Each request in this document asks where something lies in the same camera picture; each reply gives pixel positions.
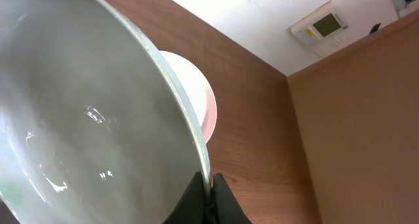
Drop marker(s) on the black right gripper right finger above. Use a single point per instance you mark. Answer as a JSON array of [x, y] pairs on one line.
[[226, 208]]

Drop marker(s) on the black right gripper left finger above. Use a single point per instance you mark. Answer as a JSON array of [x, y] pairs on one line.
[[192, 204]]

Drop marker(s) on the pink white plate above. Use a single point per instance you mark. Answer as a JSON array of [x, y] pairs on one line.
[[198, 89]]

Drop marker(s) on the white wall control panel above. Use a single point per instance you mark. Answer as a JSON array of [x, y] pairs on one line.
[[319, 29]]

